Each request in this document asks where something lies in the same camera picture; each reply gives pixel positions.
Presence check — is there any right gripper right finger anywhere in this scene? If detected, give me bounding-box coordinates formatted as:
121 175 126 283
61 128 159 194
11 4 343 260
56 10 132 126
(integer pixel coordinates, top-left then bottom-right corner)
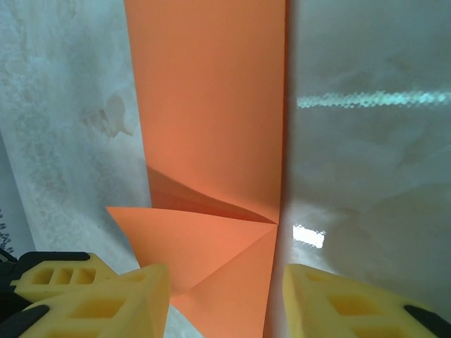
283 263 451 338

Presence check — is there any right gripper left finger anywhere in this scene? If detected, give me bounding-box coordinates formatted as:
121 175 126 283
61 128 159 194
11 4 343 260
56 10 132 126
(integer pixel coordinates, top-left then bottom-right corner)
0 263 173 338

